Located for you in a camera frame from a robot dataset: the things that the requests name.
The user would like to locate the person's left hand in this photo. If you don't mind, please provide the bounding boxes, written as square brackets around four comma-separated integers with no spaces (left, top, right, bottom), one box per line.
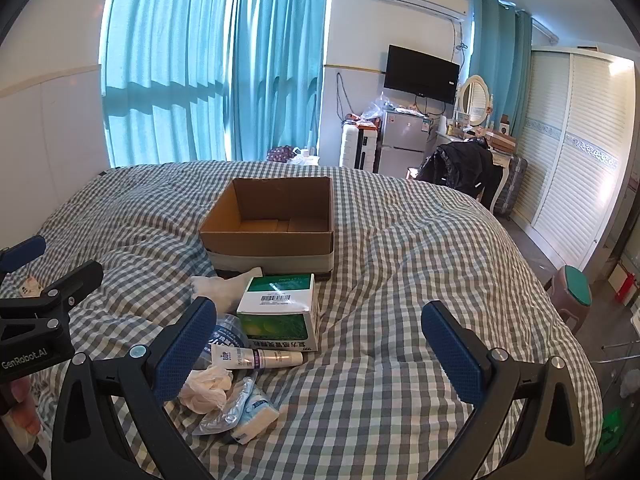
[0,374,44,442]

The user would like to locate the oval white vanity mirror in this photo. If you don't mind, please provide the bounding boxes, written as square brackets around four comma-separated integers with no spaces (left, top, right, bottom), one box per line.
[455,74,494,129]

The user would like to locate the wide turquoise curtain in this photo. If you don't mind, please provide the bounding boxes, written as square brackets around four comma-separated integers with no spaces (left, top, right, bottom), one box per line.
[101,0,242,169]

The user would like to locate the white cloth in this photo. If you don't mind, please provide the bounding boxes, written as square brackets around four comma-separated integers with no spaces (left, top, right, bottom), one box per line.
[189,267,264,312]

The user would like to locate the green and white medicine box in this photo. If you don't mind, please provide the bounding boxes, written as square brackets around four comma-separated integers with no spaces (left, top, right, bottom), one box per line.
[236,273,321,352]

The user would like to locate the pink stool with green seat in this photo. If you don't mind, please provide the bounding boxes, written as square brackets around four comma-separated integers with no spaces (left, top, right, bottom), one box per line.
[547,264,594,334]

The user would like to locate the clear packet with blue label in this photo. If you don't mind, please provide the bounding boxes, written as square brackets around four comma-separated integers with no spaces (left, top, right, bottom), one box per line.
[200,312,252,362]

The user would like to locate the cardboard box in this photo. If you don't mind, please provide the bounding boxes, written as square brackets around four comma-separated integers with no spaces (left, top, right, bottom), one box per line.
[198,176,335,281]

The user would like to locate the clear plastic bag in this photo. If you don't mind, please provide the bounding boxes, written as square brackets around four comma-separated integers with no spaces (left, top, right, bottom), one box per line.
[359,92,402,122]

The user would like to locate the silver suitcase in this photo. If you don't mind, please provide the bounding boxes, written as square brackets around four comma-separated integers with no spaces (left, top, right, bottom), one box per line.
[492,154,529,219]

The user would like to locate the black wall television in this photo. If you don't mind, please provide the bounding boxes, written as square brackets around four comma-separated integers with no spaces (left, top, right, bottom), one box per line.
[383,44,461,106]

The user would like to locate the grey checked blanket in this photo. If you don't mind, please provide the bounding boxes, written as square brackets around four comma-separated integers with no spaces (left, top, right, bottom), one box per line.
[0,160,604,480]

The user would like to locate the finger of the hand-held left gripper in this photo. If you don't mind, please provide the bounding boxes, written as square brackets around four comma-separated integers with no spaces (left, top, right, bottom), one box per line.
[0,260,105,322]
[0,235,47,275]

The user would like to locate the clear packet of cotton pads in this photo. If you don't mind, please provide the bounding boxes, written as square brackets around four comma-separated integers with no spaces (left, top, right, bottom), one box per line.
[192,377,281,446]

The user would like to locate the white louvred wardrobe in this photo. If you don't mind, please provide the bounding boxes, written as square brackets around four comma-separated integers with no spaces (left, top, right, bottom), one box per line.
[509,47,637,272]

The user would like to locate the white suitcase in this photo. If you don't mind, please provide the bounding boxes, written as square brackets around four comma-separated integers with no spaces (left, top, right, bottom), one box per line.
[338,122,381,171]

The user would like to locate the grey toothpaste tube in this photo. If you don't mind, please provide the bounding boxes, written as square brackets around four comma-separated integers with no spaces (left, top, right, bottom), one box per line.
[210,344,305,372]

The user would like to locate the white chair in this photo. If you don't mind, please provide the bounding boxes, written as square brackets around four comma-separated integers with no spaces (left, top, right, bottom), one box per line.
[470,179,504,217]

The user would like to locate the brown cardboard boxes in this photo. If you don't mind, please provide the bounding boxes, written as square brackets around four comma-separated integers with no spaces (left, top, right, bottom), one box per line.
[484,127,517,154]

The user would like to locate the narrow turquoise curtain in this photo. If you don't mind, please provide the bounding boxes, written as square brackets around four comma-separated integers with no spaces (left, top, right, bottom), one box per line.
[467,0,534,137]

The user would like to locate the red container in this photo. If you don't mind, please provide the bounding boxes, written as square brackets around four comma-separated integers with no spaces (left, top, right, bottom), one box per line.
[613,265,637,304]

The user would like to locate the green plastic bag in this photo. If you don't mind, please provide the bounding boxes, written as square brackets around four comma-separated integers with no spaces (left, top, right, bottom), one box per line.
[597,407,626,457]

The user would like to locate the black jacket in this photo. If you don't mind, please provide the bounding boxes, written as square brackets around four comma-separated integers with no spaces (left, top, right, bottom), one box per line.
[415,137,509,202]

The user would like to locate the silver fridge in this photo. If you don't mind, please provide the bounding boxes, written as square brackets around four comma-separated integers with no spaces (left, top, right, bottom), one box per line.
[375,110,434,179]

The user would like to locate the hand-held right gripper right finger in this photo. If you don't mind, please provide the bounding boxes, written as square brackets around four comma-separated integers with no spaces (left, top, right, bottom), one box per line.
[421,301,586,480]

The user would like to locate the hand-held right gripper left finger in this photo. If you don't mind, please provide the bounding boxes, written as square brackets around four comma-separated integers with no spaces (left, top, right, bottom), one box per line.
[50,296,218,480]

